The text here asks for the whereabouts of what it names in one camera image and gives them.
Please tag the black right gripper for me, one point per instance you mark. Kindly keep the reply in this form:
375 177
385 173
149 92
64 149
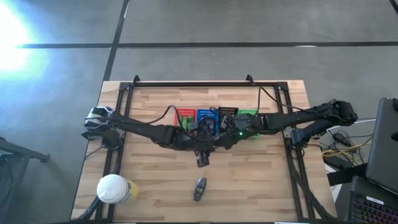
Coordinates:
248 124

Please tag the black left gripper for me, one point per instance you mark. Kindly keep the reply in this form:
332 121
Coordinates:
199 143

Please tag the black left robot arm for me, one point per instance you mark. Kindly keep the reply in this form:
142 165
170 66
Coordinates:
140 127

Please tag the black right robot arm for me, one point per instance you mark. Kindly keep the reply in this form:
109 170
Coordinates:
295 117

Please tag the black plastic basket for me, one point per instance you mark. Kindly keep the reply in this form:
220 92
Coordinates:
228 110

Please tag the green plastic basket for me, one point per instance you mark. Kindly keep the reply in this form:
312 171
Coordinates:
248 111

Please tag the blue plastic basket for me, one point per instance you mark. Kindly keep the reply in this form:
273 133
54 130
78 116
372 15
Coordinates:
202 113

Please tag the red plastic basket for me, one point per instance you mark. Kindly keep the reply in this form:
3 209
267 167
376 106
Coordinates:
178 119

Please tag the white-lidded wipes canister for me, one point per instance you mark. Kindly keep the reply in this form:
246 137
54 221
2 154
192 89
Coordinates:
113 188

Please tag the black power adapter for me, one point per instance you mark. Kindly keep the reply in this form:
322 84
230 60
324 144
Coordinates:
341 139

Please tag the grey laptop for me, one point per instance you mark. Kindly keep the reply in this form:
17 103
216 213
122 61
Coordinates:
384 146

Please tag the backlit black keyboard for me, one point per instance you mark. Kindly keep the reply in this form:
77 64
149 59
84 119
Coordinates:
373 208

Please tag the dark side stand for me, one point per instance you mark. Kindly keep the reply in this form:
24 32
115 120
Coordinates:
21 151

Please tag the black aluminium table frame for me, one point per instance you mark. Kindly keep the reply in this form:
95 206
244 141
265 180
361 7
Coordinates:
202 84

